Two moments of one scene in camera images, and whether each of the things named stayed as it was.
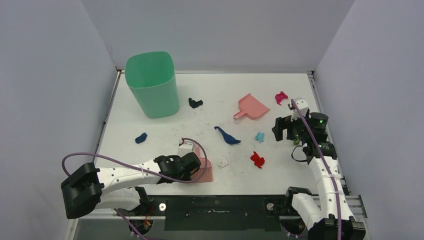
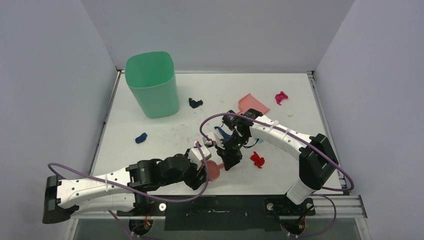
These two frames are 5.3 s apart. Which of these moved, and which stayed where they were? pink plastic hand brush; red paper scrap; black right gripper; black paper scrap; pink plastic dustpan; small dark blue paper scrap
Moved: pink plastic hand brush; black right gripper
Stayed: pink plastic dustpan; black paper scrap; red paper scrap; small dark blue paper scrap
